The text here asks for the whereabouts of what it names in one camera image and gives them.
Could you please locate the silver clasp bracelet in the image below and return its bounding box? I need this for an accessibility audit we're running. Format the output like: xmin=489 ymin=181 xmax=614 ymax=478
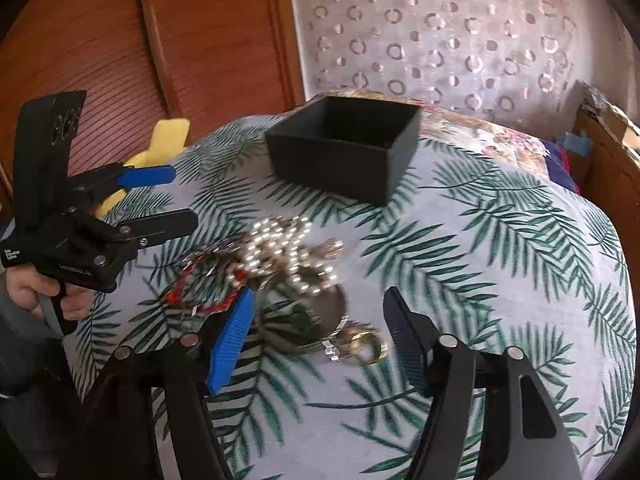
xmin=319 ymin=331 xmax=353 ymax=365

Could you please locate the black box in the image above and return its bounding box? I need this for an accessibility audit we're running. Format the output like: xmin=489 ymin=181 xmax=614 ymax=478
xmin=265 ymin=95 xmax=422 ymax=207

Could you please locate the thin silver chain bracelet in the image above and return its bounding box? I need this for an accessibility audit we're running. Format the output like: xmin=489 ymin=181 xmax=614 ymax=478
xmin=181 ymin=241 xmax=251 ymax=282

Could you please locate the teal cloth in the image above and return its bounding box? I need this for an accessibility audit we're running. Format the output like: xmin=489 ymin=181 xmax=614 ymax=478
xmin=564 ymin=131 xmax=594 ymax=157

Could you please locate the wooden bedside cabinet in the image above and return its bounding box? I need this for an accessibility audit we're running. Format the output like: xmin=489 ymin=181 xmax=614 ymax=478
xmin=570 ymin=82 xmax=640 ymax=243

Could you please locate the yellow plush toy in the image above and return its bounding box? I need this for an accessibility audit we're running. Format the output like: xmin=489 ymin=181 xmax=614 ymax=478
xmin=97 ymin=118 xmax=191 ymax=218

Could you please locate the wooden wardrobe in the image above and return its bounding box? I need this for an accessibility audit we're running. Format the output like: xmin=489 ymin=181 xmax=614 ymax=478
xmin=0 ymin=0 xmax=307 ymax=211

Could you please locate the person's left hand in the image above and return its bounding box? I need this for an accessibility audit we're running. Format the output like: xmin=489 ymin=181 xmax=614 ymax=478
xmin=6 ymin=269 xmax=94 ymax=322

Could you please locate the circle patterned wall cloth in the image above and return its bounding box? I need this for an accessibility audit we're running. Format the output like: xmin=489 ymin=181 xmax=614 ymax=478
xmin=285 ymin=0 xmax=626 ymax=142

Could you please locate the red bead bracelet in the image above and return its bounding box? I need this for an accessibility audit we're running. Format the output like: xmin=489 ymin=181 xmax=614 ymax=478
xmin=164 ymin=255 xmax=247 ymax=314

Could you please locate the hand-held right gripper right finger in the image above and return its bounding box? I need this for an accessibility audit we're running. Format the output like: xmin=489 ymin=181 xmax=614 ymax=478
xmin=382 ymin=286 xmax=583 ymax=480

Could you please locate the dark blue blanket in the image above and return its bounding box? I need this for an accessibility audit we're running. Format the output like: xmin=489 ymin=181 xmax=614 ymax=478
xmin=542 ymin=140 xmax=584 ymax=194

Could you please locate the person's left forearm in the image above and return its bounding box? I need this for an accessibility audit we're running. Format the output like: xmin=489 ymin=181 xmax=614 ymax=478
xmin=0 ymin=305 xmax=76 ymax=471

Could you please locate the leaf print blanket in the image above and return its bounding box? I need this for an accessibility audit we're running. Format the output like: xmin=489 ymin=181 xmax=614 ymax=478
xmin=65 ymin=110 xmax=637 ymax=480

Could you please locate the small silver charm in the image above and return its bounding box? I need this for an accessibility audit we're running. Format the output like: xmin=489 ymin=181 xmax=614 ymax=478
xmin=319 ymin=239 xmax=347 ymax=262

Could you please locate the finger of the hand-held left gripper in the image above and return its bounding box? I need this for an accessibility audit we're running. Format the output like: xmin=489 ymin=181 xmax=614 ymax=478
xmin=75 ymin=208 xmax=199 ymax=256
xmin=67 ymin=162 xmax=177 ymax=202

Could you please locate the gold ring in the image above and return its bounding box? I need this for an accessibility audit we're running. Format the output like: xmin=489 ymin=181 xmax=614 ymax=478
xmin=349 ymin=326 xmax=389 ymax=366

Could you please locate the pearl bead necklace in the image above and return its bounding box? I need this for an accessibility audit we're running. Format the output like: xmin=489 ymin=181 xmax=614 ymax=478
xmin=235 ymin=216 xmax=342 ymax=294

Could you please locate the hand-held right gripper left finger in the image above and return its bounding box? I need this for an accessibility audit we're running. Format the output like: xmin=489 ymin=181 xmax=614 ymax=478
xmin=65 ymin=287 xmax=256 ymax=480

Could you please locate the large silver bangle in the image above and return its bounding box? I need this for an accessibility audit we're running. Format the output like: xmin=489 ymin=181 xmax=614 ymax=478
xmin=256 ymin=279 xmax=349 ymax=354

